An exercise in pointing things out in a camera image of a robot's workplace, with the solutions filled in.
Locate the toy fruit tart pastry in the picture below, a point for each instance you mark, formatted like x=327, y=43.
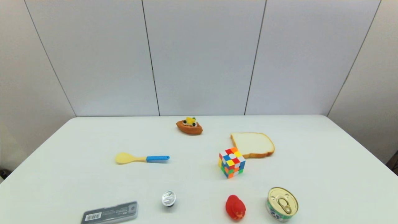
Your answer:
x=189, y=128

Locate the multicoloured puzzle cube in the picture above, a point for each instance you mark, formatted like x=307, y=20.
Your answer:
x=231, y=162

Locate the toy white bread slice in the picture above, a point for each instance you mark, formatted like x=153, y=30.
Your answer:
x=252, y=144

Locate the small silver foil cup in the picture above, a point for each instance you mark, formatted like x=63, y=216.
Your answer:
x=168, y=198

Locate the red rubber duck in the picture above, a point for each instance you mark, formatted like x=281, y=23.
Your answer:
x=235, y=207

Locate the tin can with pull tab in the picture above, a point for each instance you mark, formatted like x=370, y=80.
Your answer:
x=282, y=202

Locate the grey pencil case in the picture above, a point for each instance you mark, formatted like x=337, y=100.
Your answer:
x=112, y=213

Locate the dark object beside table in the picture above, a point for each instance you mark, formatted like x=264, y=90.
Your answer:
x=4, y=173
x=393, y=166

